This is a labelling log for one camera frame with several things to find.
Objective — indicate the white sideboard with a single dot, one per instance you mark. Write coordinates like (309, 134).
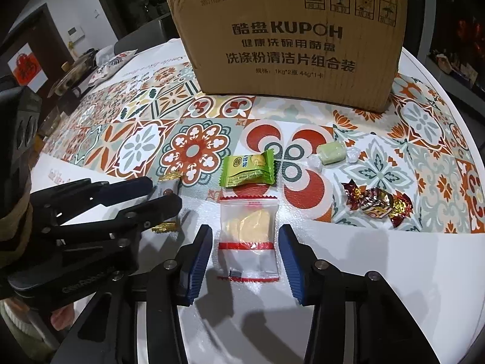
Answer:
(454, 74)

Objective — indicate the floral patterned pillow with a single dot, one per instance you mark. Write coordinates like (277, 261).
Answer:
(113, 64)

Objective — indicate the red gold candy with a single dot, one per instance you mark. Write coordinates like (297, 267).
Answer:
(375, 203)

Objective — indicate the dark brown door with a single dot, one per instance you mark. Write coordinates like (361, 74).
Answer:
(34, 38)

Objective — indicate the green snack packet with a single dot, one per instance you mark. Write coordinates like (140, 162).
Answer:
(246, 170)

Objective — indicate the white packet with gold ends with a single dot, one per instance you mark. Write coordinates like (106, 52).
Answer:
(168, 189)

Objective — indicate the green clear candy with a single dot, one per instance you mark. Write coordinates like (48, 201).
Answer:
(333, 153)

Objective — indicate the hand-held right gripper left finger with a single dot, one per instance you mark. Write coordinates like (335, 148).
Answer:
(197, 265)

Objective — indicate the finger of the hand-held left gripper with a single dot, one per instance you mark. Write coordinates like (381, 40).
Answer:
(159, 204)
(113, 191)

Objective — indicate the white wall panel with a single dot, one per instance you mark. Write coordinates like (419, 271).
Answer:
(75, 32)

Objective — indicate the metal hot pot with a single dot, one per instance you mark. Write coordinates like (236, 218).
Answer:
(70, 81)

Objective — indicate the person's left hand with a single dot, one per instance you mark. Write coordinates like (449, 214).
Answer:
(58, 318)

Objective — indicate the grey dining chair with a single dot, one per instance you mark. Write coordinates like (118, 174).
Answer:
(147, 32)

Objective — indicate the red door decoration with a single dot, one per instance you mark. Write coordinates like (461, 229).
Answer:
(29, 68)

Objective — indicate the brown cardboard box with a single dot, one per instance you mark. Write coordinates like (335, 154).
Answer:
(288, 45)

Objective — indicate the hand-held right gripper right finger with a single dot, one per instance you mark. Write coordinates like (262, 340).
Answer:
(291, 265)

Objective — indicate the clear yellow cracker packet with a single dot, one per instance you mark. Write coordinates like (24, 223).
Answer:
(246, 220)

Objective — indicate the patterned white tablecloth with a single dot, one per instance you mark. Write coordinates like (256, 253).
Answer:
(360, 273)

